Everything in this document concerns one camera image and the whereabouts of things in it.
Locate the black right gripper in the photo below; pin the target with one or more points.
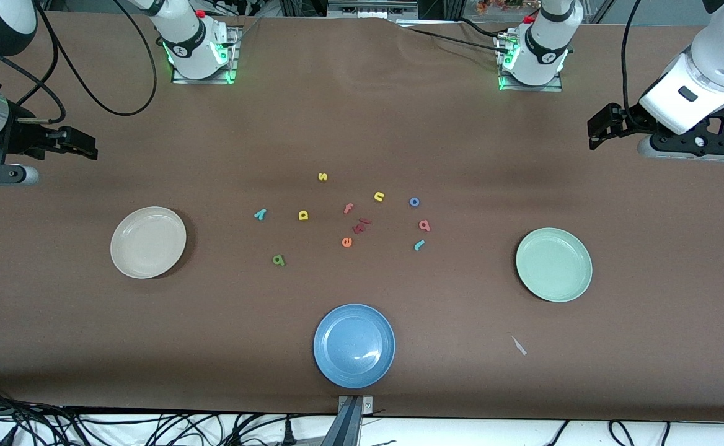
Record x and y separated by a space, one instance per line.
20 137

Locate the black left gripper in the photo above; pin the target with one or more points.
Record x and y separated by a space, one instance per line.
627 126

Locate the teal letter y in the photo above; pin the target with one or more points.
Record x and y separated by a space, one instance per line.
261 214

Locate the green letter a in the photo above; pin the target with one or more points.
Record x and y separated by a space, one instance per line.
279 260

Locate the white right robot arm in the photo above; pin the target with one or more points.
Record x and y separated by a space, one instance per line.
191 43

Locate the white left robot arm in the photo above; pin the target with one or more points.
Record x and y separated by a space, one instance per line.
706 62

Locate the beige brown plate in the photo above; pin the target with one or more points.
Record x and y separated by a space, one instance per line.
148 242

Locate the light green plate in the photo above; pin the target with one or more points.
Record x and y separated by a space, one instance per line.
554 264

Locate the orange dried flowers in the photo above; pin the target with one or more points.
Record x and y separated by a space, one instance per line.
492 6

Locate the brown table cover mat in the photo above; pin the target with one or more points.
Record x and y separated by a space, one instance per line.
399 124

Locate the small white paper scrap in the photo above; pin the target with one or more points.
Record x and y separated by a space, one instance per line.
519 345

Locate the blue plate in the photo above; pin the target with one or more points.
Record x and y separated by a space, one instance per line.
354 345

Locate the grey metal profile bar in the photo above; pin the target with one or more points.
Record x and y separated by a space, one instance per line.
344 428

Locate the grey metal frame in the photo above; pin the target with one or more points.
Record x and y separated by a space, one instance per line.
371 9

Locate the silver bracket plate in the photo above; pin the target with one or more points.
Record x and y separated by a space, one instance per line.
368 406

